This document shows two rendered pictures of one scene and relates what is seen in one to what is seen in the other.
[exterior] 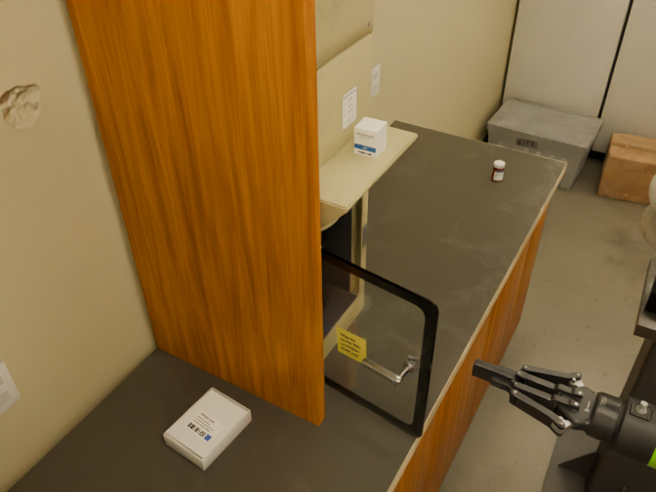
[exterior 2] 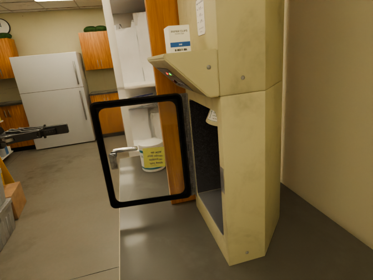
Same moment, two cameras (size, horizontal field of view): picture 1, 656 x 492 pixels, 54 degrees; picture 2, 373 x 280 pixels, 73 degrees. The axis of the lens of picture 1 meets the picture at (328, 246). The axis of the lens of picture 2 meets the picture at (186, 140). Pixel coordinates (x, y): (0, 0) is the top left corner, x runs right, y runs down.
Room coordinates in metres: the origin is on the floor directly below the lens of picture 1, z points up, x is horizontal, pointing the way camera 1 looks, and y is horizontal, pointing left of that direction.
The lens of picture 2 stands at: (1.62, -0.54, 1.50)
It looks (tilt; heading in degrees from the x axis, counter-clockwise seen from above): 18 degrees down; 137
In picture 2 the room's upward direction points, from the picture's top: 6 degrees counter-clockwise
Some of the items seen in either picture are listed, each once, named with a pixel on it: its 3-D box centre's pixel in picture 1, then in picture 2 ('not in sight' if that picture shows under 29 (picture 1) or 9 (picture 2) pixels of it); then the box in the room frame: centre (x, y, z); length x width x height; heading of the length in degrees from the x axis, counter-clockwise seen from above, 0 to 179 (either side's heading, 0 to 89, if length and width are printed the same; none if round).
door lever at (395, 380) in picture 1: (387, 367); not in sight; (0.83, -0.11, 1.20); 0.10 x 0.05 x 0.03; 52
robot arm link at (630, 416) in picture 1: (635, 427); not in sight; (0.60, -0.48, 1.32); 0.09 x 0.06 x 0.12; 150
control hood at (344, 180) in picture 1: (359, 181); (176, 73); (1.11, -0.07, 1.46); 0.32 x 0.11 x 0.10; 149
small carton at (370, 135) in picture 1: (370, 138); (177, 40); (1.15, -0.09, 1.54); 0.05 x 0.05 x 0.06; 61
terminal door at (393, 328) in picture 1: (365, 345); (144, 153); (0.90, -0.07, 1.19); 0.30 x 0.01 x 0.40; 52
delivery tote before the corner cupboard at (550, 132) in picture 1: (540, 143); not in sight; (3.50, -1.34, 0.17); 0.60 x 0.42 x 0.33; 57
